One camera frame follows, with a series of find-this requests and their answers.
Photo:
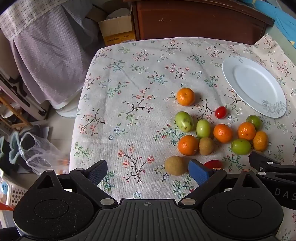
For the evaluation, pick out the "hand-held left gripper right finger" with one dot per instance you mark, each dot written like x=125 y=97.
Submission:
x=197 y=172

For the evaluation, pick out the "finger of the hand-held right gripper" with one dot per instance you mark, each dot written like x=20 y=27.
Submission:
x=256 y=160

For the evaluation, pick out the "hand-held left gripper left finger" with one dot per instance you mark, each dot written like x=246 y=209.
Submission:
x=100 y=172

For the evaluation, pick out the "red cherry tomato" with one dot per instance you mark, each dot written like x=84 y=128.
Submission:
x=214 y=164
x=221 y=112

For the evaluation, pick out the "orange mandarin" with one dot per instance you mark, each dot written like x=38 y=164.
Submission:
x=260 y=141
x=223 y=133
x=188 y=145
x=185 y=96
x=246 y=131

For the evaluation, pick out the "brown kiwi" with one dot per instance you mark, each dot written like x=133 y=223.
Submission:
x=175 y=165
x=206 y=146

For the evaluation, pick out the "spotted green jujube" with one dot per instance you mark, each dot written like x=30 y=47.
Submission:
x=184 y=121

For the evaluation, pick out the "white oval plate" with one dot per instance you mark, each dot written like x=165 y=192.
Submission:
x=252 y=85

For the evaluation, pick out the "clear plastic bag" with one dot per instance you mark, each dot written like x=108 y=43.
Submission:
x=39 y=150

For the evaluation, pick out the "white round base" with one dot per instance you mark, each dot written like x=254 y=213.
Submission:
x=67 y=111

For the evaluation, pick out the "white laundry basket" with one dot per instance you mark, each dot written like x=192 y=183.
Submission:
x=16 y=193

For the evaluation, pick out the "fluffy blue grey slipper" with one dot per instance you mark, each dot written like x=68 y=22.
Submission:
x=4 y=153
x=15 y=143

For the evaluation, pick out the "floral tablecloth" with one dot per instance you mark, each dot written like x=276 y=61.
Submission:
x=138 y=81

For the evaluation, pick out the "wooden rack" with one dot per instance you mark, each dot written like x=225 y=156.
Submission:
x=16 y=111

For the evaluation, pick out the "purple checkered cloth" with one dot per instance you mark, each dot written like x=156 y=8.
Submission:
x=46 y=58

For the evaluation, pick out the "pale green bed sheet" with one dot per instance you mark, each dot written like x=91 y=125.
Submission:
x=277 y=34

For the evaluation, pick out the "blue bedding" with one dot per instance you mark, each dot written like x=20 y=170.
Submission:
x=282 y=18

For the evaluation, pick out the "open cardboard box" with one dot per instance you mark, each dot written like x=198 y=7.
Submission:
x=118 y=29

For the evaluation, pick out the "dark wooden cabinet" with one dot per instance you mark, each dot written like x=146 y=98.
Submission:
x=196 y=20

